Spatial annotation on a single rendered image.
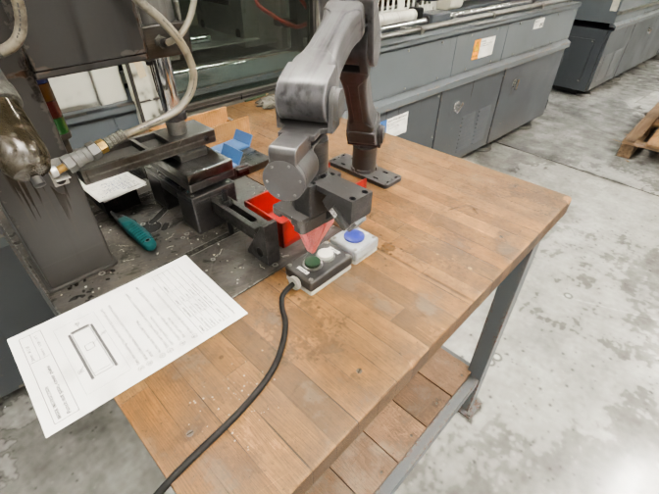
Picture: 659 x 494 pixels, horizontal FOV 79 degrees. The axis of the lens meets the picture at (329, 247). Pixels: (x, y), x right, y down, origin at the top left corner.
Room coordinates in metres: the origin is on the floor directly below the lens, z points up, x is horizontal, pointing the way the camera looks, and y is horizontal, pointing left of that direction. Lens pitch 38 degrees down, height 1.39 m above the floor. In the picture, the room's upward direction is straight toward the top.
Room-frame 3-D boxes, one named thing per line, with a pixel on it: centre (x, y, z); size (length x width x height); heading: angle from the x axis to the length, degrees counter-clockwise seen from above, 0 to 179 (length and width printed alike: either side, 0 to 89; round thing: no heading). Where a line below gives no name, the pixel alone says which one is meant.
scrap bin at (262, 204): (0.75, 0.05, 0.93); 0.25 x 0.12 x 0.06; 136
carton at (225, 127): (1.12, 0.37, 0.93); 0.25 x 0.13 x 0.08; 136
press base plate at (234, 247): (0.73, 0.38, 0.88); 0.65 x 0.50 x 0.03; 46
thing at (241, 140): (1.04, 0.29, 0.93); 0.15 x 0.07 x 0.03; 139
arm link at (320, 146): (0.53, 0.03, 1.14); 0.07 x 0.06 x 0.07; 164
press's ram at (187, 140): (0.71, 0.34, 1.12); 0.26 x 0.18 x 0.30; 136
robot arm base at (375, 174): (0.95, -0.09, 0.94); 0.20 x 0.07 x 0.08; 46
